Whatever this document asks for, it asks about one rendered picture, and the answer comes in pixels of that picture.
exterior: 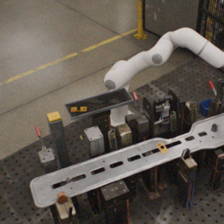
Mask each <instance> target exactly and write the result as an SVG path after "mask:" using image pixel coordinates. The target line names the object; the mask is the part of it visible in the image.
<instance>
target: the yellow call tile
mask: <svg viewBox="0 0 224 224"><path fill-rule="evenodd" d="M47 116H48V119H49V121H50V122H53V121H57V120H60V119H61V116H60V114H59V112H58V111H56V112H52V113H49V114H47Z"/></svg>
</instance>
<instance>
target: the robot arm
mask: <svg viewBox="0 0 224 224"><path fill-rule="evenodd" d="M177 47H182V48H188V49H189V50H190V51H192V52H194V53H195V54H196V55H198V56H199V57H201V58H202V59H203V60H205V61H207V62H208V63H209V64H210V65H212V66H213V67H215V68H221V67H223V66H224V52H223V51H221V50H220V49H219V48H217V47H216V46H214V45H213V44H212V43H210V42H209V41H208V40H206V39H205V38H204V37H202V36H201V35H200V34H198V33H197V32H196V31H194V30H193V29H191V28H181V29H179V30H176V31H170V32H167V33H166V34H164V35H163V36H162V37H161V38H160V40H159V41H158V42H157V44H156V45H155V46H154V47H153V48H152V49H151V50H149V51H143V52H141V53H138V54H137V55H135V56H134V57H132V58H131V59H129V60H128V61H124V60H121V61H118V62H117V63H116V64H115V65H114V66H113V67H112V68H111V69H110V70H109V71H108V72H107V74H106V75H105V77H104V84H105V86H106V87H107V88H108V89H109V90H110V92H111V91H115V90H118V89H120V88H125V89H126V90H127V91H128V90H129V86H130V83H131V79H132V78H134V77H135V76H136V75H138V74H139V73H140V72H142V71H144V70H146V69H148V68H150V67H159V66H161V65H162V64H164V63H165V62H166V61H167V60H168V58H169V57H170V55H171V54H172V52H173V51H174V50H175V49H176V48H177ZM129 114H132V113H131V112H130V111H129V107H128V105H124V106H120V107H117V108H113V109H111V115H110V119H111V125H112V126H114V127H116V126H118V125H121V124H125V123H126V122H125V116H126V115H129Z"/></svg>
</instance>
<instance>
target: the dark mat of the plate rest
mask: <svg viewBox="0 0 224 224"><path fill-rule="evenodd" d="M131 100H132V98H131V97H130V96H129V94H128V93H127V92H126V90H125V89H122V90H118V91H114V92H111V93H107V94H103V95H99V96H95V97H92V98H88V99H84V100H80V101H76V102H73V103H69V104H67V105H65V106H66V108H67V110H68V112H69V113H70V115H71V117H76V116H79V115H83V114H86V113H90V112H93V111H97V110H101V109H104V108H107V107H111V106H115V105H118V104H121V103H123V102H127V101H131ZM77 107H87V109H86V111H78V112H71V110H72V108H77Z"/></svg>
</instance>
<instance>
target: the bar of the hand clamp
mask: <svg viewBox="0 0 224 224"><path fill-rule="evenodd" d="M223 96H224V79H218V80H217V84H216V101H217V103H218V106H219V99H220V101H221V103H220V104H221V106H222V105H223ZM218 106H217V107H218Z"/></svg>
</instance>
